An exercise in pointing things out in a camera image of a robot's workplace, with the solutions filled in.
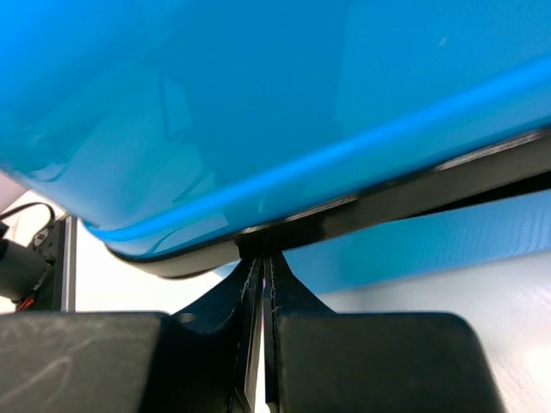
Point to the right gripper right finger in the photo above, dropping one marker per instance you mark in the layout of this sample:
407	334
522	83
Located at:
319	360

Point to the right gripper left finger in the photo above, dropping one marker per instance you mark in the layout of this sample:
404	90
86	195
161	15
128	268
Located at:
203	358

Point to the blue hard-shell suitcase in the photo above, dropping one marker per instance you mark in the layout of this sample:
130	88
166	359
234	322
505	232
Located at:
186	134

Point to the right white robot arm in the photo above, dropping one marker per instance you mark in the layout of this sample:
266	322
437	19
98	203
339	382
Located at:
21	266

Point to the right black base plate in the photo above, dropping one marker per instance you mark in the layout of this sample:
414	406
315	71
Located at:
58	293

